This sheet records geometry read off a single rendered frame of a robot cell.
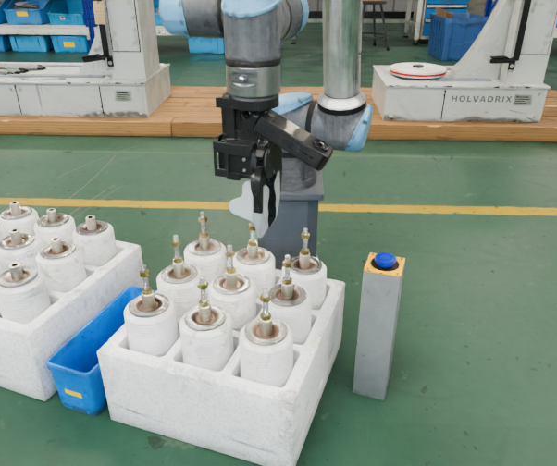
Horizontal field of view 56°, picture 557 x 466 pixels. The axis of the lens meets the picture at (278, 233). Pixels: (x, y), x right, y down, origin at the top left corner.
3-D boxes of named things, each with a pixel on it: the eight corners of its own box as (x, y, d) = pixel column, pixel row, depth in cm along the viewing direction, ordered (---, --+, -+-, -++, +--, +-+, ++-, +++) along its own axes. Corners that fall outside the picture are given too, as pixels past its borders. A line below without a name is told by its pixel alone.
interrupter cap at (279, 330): (251, 317, 96) (251, 313, 95) (290, 323, 94) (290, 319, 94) (239, 343, 89) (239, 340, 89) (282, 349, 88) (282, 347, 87)
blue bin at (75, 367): (135, 323, 134) (129, 284, 128) (173, 332, 131) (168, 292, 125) (54, 407, 109) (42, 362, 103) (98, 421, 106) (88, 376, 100)
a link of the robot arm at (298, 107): (275, 136, 143) (274, 86, 137) (322, 141, 139) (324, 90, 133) (259, 150, 133) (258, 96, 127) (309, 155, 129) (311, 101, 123)
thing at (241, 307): (259, 340, 117) (258, 273, 109) (253, 371, 108) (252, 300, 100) (217, 338, 118) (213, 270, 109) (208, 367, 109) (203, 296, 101)
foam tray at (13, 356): (36, 275, 154) (22, 220, 146) (149, 301, 142) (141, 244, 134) (-86, 358, 122) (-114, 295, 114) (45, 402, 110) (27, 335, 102)
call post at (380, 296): (358, 371, 118) (369, 252, 104) (389, 378, 116) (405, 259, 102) (352, 393, 112) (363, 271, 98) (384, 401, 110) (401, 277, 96)
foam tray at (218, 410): (197, 312, 138) (192, 252, 130) (340, 343, 127) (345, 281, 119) (110, 420, 106) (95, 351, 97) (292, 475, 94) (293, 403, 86)
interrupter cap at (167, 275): (205, 273, 109) (204, 269, 109) (179, 289, 104) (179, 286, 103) (179, 262, 113) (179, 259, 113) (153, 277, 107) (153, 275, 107)
